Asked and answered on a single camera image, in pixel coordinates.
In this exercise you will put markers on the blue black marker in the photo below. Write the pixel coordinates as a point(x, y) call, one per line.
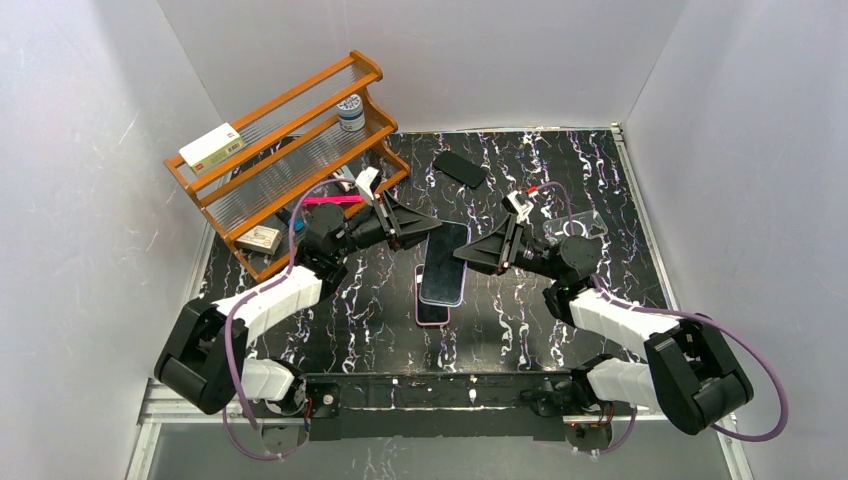
point(287, 218)

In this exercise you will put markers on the lilac phone case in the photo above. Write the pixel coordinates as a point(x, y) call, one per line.
point(466, 265)

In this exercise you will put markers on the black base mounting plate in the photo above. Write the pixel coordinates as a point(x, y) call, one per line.
point(539, 405)

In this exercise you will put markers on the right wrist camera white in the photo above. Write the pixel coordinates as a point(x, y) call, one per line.
point(520, 203)

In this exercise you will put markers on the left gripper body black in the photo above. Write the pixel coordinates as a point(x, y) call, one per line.
point(387, 220)

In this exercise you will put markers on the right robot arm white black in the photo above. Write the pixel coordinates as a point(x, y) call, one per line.
point(686, 369)

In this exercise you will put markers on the white blue round jar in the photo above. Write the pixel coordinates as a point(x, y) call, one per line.
point(350, 113)

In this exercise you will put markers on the white cardboard box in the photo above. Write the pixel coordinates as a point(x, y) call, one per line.
point(212, 148)

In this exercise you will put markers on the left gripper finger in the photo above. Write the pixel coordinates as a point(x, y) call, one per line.
point(405, 241)
point(406, 224)

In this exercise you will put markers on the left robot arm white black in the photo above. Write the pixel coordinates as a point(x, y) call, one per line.
point(205, 360)

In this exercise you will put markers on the clear magsafe phone case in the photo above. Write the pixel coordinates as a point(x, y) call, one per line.
point(585, 227)

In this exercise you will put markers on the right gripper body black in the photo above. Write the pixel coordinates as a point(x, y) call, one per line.
point(512, 245)

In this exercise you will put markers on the purple phone black screen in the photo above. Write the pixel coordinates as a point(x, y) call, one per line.
point(432, 312)

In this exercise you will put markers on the black phone case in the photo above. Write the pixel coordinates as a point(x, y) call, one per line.
point(459, 169)

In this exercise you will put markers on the pink phone case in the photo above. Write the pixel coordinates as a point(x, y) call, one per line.
point(430, 319)

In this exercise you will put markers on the beige staples box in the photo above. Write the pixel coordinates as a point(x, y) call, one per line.
point(261, 239)

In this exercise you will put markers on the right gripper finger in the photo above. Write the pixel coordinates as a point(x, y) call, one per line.
point(493, 247)
point(486, 264)

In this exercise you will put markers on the orange wooden shelf rack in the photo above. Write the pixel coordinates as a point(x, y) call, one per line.
point(292, 142)

